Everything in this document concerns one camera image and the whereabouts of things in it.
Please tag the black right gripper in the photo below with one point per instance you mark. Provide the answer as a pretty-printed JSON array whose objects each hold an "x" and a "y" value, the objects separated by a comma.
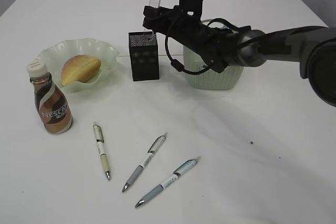
[{"x": 213, "y": 45}]

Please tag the yellow bread loaf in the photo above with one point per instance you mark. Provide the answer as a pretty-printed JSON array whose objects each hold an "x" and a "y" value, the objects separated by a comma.
[{"x": 79, "y": 68}]

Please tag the brown Nescafe coffee bottle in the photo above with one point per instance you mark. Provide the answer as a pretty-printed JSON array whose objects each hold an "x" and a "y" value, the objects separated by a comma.
[{"x": 51, "y": 104}]

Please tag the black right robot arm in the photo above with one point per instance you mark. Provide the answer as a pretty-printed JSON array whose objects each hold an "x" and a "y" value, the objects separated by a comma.
[{"x": 313, "y": 47}]

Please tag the green plastic woven basket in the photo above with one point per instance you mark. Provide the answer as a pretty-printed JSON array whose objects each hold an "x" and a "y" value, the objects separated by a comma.
[{"x": 209, "y": 80}]

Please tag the black square pen holder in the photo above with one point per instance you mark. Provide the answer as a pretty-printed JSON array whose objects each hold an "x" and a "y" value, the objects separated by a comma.
[{"x": 144, "y": 57}]

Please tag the blue grey grip pen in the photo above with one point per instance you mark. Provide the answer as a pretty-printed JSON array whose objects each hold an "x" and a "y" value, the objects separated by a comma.
[{"x": 181, "y": 170}]

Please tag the white and green pen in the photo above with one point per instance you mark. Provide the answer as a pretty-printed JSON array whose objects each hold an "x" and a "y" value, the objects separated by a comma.
[{"x": 101, "y": 149}]

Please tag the pale green ruffled glass plate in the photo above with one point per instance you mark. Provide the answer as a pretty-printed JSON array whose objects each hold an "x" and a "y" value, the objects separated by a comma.
[{"x": 55, "y": 57}]

